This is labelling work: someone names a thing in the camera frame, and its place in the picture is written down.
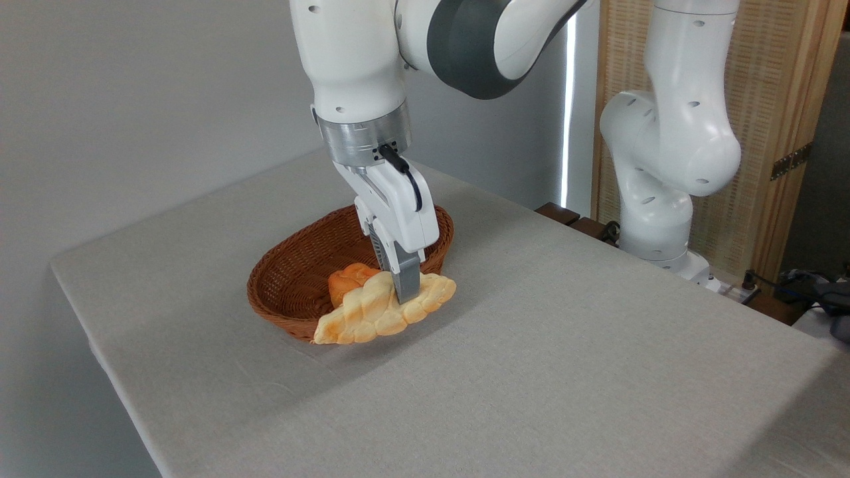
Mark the wooden folding screen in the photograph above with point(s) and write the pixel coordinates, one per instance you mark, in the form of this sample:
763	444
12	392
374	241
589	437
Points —
777	66

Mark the orange bread roll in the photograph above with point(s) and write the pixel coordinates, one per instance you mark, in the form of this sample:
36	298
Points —
345	282

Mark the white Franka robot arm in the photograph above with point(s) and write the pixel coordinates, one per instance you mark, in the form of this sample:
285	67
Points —
345	46

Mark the white power strip with plug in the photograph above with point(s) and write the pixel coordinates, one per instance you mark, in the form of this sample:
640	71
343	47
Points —
740	291

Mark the black metal screen hinge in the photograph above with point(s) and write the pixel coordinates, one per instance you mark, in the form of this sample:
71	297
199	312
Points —
790	161

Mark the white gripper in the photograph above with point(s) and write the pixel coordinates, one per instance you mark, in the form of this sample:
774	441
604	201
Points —
405	212

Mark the pale braided bread loaf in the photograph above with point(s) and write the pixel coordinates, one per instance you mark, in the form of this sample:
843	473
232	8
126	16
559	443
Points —
372	312

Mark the dark grey device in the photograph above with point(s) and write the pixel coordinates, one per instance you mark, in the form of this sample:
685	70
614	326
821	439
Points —
838	312

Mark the grey linen tablecloth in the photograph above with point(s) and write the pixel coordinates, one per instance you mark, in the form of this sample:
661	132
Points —
531	365

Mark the brown wicker basket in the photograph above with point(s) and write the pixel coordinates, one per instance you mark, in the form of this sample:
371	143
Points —
292	279

